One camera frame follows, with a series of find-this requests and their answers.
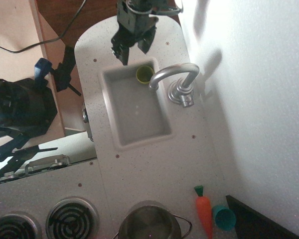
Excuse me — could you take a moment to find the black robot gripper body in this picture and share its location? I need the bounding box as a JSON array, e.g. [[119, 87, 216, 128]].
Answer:
[[111, 0, 157, 57]]

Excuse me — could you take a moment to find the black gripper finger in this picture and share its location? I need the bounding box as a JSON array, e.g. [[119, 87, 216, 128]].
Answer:
[[119, 46, 130, 66], [138, 27, 156, 54]]

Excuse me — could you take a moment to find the silver curved faucet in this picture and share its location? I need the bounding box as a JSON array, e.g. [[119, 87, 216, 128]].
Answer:
[[149, 63, 200, 108]]

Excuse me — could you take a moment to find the yellow-green plastic cup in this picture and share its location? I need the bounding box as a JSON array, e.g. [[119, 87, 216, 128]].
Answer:
[[136, 65, 154, 84]]

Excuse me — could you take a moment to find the white toy sink basin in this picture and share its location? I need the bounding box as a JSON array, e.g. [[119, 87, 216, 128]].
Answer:
[[99, 57, 174, 150]]

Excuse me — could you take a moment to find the silver cabinet knob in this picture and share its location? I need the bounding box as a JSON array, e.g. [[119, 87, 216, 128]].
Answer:
[[82, 107, 89, 123]]

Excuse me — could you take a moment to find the blue clamp upper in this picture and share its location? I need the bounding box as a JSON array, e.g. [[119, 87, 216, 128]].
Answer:
[[34, 58, 52, 90]]

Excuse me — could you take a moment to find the blue clamp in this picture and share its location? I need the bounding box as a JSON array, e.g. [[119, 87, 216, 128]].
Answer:
[[34, 58, 52, 90], [0, 134, 29, 162]]

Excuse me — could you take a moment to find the blue clamp lower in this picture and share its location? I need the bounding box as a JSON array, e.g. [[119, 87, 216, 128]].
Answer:
[[0, 134, 29, 162]]

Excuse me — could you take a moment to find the stainless steel pot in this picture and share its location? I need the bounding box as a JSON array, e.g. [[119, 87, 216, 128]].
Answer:
[[113, 205, 192, 239]]

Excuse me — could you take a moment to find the black coil burner right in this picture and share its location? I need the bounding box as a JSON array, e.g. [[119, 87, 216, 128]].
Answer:
[[45, 197, 100, 239]]

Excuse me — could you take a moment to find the black coil burner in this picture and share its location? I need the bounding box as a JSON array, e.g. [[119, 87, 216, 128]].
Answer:
[[45, 197, 100, 239], [0, 212, 42, 239]]

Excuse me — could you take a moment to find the orange toy carrot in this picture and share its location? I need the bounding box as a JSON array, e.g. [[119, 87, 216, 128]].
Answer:
[[194, 185, 213, 239]]

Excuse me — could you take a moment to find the teal plastic cup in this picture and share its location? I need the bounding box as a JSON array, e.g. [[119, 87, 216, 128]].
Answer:
[[212, 205, 236, 232]]

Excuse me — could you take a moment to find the black coil burner left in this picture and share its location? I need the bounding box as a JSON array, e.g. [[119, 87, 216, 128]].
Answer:
[[0, 212, 42, 239]]

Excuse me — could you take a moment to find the black panel corner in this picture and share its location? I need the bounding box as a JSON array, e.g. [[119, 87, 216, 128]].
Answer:
[[226, 195, 299, 239]]

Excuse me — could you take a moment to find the dark green hose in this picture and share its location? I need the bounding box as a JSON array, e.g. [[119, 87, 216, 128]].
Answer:
[[154, 4, 184, 16]]

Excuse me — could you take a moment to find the black power cable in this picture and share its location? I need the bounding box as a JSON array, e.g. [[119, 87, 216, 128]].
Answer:
[[0, 0, 87, 54]]

